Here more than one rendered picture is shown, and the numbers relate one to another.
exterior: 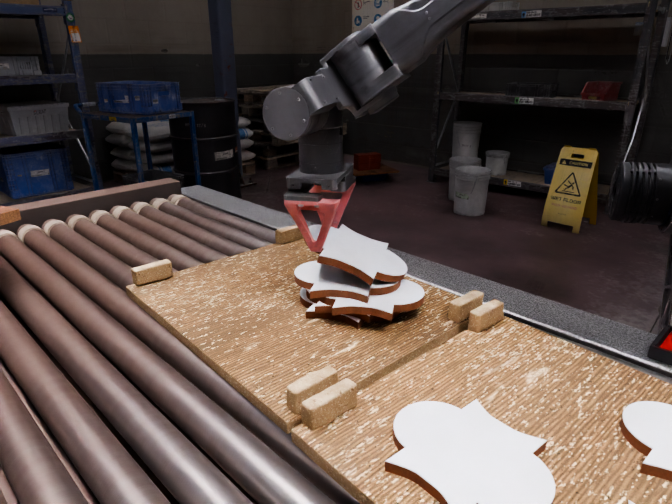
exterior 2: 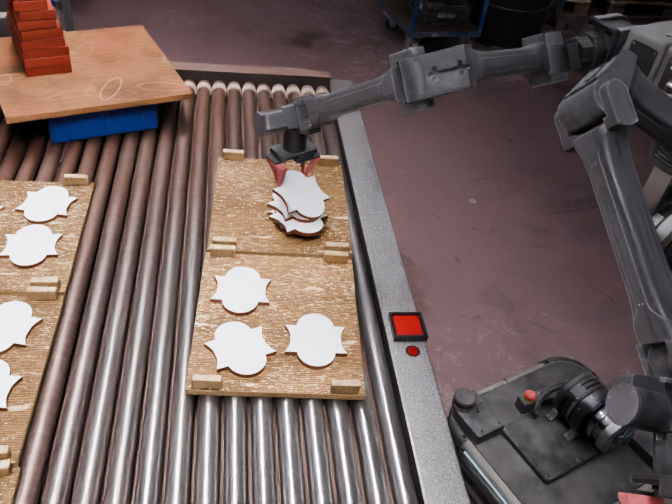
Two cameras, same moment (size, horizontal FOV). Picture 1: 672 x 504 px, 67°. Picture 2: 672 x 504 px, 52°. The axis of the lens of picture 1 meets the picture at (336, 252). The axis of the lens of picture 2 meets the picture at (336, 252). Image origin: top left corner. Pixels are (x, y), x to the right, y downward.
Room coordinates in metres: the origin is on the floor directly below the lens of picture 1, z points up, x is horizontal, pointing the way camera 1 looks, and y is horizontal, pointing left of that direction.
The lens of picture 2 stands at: (-0.49, -0.89, 2.01)
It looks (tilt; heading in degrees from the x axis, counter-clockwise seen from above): 40 degrees down; 33
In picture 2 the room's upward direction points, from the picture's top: 8 degrees clockwise
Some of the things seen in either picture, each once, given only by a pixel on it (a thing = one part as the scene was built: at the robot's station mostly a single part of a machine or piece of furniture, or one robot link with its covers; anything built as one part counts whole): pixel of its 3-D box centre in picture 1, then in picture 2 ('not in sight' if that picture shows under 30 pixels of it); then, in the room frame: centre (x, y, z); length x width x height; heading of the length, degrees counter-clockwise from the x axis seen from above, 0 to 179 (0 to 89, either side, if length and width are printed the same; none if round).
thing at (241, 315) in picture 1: (298, 301); (280, 204); (0.66, 0.05, 0.93); 0.41 x 0.35 x 0.02; 42
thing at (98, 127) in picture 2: not in sight; (92, 96); (0.61, 0.76, 0.97); 0.31 x 0.31 x 0.10; 67
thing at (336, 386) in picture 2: not in sight; (345, 386); (0.28, -0.45, 0.95); 0.06 x 0.02 x 0.03; 131
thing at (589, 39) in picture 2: not in sight; (583, 52); (1.00, -0.47, 1.45); 0.09 x 0.08 x 0.12; 69
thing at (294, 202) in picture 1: (317, 214); (284, 168); (0.63, 0.02, 1.07); 0.07 x 0.07 x 0.09; 76
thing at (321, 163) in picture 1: (321, 155); (294, 140); (0.65, 0.02, 1.14); 0.10 x 0.07 x 0.07; 166
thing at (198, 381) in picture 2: not in sight; (206, 381); (0.11, -0.25, 0.95); 0.06 x 0.02 x 0.03; 131
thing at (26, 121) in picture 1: (32, 117); not in sight; (4.34, 2.55, 0.76); 0.50 x 0.36 x 0.24; 145
